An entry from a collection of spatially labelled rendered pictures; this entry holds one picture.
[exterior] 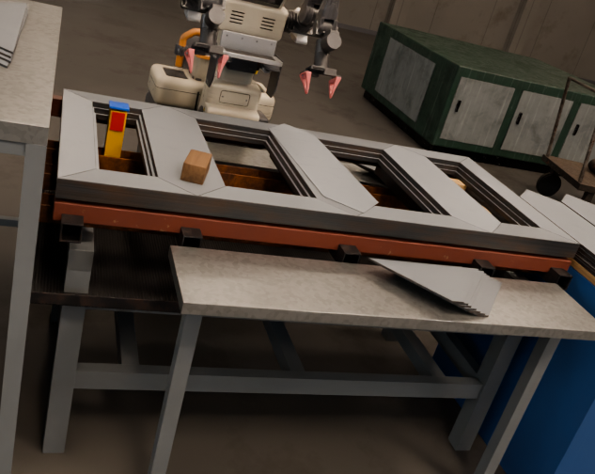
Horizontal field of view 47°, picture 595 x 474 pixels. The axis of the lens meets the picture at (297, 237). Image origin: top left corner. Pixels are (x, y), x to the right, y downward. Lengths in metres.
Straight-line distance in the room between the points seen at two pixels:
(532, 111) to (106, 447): 5.13
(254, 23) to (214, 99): 0.33
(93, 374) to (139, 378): 0.13
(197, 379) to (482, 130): 4.67
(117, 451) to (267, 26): 1.63
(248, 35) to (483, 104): 3.78
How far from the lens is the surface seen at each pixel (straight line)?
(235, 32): 2.75
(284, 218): 1.84
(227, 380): 2.12
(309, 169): 2.15
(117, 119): 2.26
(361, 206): 1.98
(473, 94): 6.19
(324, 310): 1.63
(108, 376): 2.06
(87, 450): 2.23
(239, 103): 2.86
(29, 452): 2.22
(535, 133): 6.65
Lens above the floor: 1.54
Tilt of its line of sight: 24 degrees down
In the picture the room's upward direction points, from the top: 16 degrees clockwise
